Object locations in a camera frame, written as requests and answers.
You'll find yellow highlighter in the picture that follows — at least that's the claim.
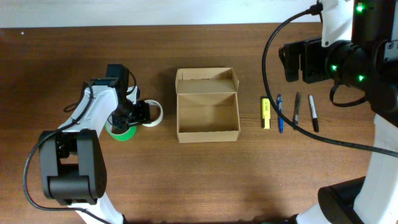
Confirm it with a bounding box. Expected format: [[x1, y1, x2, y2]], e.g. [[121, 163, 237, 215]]
[[261, 97, 271, 129]]

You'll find blue pen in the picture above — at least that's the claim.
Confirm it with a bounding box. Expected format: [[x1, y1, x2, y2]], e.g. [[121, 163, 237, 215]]
[[277, 94, 284, 134]]

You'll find black pen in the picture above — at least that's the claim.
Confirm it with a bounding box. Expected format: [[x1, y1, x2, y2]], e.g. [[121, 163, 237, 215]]
[[293, 92, 301, 126]]

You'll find cardboard box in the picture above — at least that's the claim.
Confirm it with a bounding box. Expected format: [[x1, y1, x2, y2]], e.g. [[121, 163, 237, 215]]
[[175, 67, 241, 143]]

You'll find black marker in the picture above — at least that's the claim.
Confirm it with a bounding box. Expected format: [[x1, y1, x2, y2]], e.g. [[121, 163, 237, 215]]
[[308, 95, 319, 133]]

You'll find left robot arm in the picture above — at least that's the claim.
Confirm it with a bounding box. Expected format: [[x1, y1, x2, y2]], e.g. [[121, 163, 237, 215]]
[[34, 64, 150, 223]]

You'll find beige tape roll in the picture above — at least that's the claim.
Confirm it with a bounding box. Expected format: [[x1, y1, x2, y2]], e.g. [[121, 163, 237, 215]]
[[141, 99, 164, 128]]

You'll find green tape roll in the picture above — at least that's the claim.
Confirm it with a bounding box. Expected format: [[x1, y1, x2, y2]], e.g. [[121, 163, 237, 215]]
[[104, 115, 137, 141]]

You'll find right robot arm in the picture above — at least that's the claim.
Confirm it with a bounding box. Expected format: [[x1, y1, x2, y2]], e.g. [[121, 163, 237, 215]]
[[279, 1, 397, 223]]

